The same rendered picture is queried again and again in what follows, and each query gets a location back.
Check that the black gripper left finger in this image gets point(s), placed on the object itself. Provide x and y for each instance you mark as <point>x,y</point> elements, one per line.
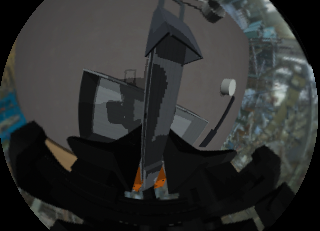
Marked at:
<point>122,156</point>

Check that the grey short cylinder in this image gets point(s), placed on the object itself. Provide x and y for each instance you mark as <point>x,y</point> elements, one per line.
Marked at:
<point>228,86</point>

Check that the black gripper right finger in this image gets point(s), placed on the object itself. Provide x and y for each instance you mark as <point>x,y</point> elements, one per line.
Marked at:
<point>182,161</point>

